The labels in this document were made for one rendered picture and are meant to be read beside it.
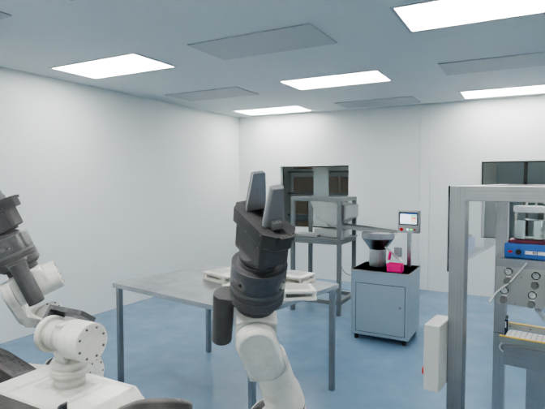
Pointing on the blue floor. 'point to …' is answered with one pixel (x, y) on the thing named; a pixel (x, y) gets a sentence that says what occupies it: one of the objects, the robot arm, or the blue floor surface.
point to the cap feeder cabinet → (384, 302)
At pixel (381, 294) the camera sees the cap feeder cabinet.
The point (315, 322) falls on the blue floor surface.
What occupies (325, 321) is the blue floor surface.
